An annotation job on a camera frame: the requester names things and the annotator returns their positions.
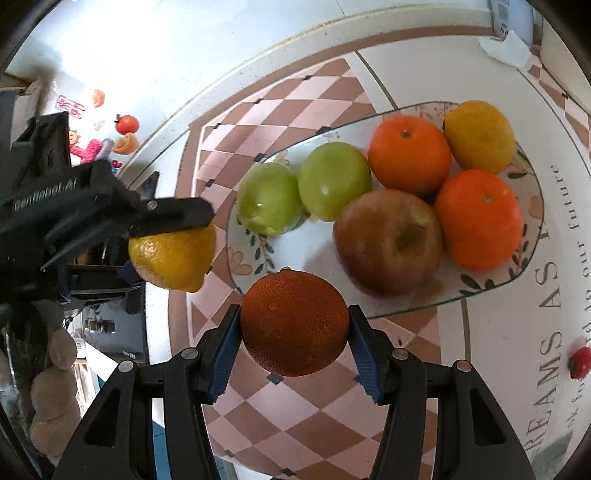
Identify green apple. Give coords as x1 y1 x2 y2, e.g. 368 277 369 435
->
236 162 304 237
298 141 372 222

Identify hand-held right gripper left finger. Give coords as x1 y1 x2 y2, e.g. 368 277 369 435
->
51 304 243 480

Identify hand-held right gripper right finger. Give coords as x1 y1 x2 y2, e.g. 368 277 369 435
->
347 305 539 480

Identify yellow lemon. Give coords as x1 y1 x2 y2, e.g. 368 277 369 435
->
128 224 218 292
443 100 516 175

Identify person's left hand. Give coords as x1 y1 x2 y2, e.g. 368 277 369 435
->
28 325 81 457

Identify small white plastic object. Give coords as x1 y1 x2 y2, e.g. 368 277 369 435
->
479 32 532 70

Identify colourful wall stickers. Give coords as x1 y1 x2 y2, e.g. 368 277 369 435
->
55 88 140 167

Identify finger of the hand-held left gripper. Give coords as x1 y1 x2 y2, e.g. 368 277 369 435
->
124 196 214 236
58 261 144 303

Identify dark red orange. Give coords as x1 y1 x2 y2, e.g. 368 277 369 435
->
240 270 350 377

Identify bright orange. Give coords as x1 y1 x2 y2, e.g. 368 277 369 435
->
434 169 524 272
368 115 452 195

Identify grey spray bottle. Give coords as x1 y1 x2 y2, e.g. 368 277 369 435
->
490 0 512 40

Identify dark red apple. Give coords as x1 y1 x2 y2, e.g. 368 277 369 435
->
333 188 444 297

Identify checked brown tablecloth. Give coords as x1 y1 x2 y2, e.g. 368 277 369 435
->
167 9 591 480

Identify floral patterned plate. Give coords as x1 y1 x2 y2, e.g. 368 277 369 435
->
226 100 544 320

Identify small red fruit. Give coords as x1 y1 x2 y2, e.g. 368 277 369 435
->
570 347 591 381

